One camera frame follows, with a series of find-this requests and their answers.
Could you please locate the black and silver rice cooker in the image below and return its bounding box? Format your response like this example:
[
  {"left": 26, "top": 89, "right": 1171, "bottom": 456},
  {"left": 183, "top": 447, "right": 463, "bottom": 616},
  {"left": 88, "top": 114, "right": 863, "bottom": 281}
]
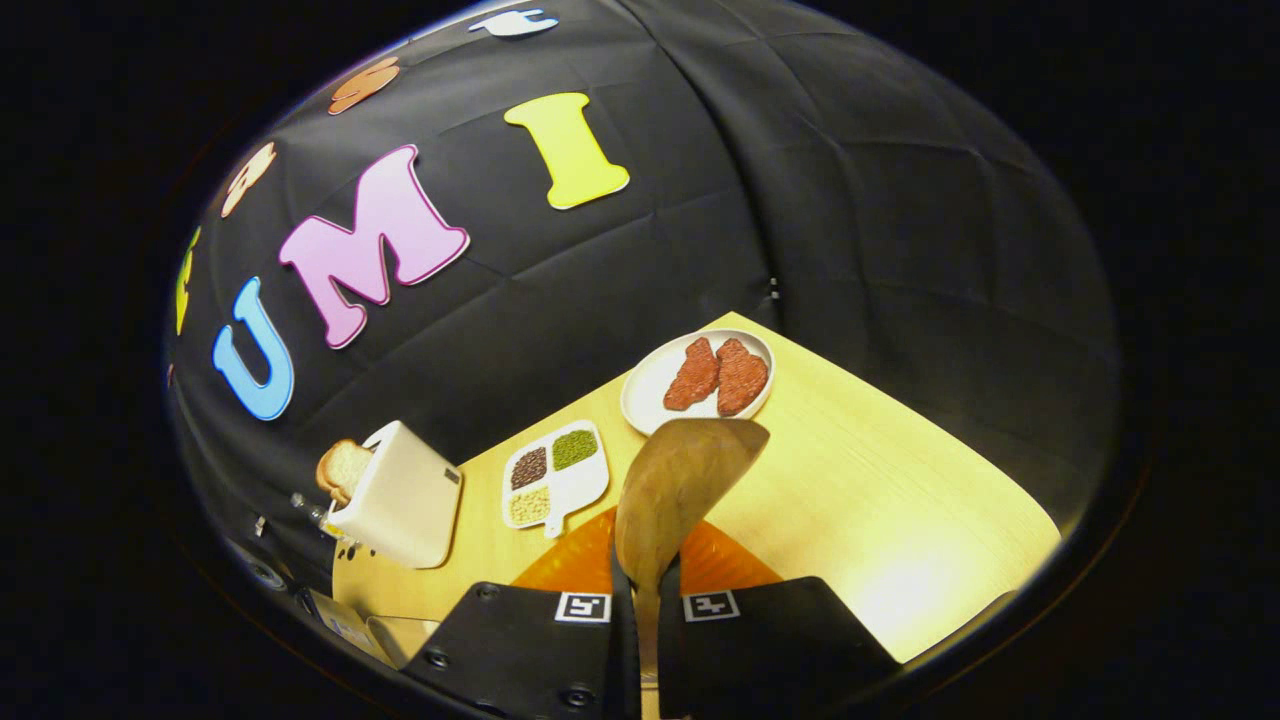
[{"left": 225, "top": 535, "right": 396, "bottom": 669}]

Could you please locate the wooden spoon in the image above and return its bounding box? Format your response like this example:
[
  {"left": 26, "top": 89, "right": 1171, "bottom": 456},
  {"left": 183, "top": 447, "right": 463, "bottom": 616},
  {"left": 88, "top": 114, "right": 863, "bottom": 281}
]
[{"left": 613, "top": 418, "right": 771, "bottom": 621}]

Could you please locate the white divided dish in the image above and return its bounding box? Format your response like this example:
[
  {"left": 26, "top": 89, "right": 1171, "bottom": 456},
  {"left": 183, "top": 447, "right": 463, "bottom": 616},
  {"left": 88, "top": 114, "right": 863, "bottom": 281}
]
[{"left": 501, "top": 420, "right": 611, "bottom": 540}]

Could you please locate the small glass bottle yellow label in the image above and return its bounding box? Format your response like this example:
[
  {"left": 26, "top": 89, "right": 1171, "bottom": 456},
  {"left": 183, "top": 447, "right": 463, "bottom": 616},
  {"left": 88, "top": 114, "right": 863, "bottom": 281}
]
[{"left": 290, "top": 492, "right": 346, "bottom": 536}]

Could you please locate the pile of green beans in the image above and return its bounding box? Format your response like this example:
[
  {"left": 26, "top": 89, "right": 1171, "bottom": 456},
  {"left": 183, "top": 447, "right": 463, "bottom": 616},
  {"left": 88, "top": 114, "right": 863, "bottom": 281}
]
[{"left": 552, "top": 429, "right": 599, "bottom": 471}]

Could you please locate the black backdrop cloth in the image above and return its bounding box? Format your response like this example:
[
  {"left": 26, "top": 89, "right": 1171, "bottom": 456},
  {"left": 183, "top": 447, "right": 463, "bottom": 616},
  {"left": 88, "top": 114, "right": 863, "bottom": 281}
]
[{"left": 165, "top": 0, "right": 1121, "bottom": 561}]

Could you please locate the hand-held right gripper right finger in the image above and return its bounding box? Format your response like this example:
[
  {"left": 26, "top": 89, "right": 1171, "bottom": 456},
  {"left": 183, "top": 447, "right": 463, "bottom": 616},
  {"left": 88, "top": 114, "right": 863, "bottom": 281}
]
[{"left": 655, "top": 518, "right": 901, "bottom": 720}]

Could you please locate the white round plate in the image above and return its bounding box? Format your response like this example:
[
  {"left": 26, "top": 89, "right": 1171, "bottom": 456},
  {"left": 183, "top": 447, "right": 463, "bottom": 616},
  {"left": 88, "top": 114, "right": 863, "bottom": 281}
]
[{"left": 620, "top": 329, "right": 777, "bottom": 438}]

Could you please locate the bread slice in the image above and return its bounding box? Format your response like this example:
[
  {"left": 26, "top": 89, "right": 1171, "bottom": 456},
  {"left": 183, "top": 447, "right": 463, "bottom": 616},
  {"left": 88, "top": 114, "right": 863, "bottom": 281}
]
[{"left": 316, "top": 438, "right": 374, "bottom": 506}]

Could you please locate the clear plastic container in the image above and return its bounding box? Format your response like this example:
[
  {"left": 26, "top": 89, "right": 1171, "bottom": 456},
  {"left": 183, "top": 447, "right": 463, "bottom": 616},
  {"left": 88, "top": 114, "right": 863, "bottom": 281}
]
[{"left": 365, "top": 615, "right": 441, "bottom": 669}]

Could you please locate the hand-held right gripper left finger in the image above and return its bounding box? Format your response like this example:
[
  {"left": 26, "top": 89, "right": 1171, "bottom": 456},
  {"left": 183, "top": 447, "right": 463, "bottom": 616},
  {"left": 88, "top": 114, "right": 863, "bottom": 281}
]
[{"left": 425, "top": 508, "right": 641, "bottom": 720}]

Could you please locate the white toaster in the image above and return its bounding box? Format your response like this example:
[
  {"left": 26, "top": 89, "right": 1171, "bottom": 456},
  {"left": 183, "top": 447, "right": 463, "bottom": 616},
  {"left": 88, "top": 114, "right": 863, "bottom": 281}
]
[{"left": 327, "top": 420, "right": 464, "bottom": 570}]

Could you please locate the red meat slice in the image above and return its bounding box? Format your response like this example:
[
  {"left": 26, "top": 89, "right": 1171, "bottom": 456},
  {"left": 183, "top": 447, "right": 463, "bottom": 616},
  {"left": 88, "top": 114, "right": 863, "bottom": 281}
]
[
  {"left": 662, "top": 337, "right": 721, "bottom": 412},
  {"left": 716, "top": 338, "right": 770, "bottom": 418}
]

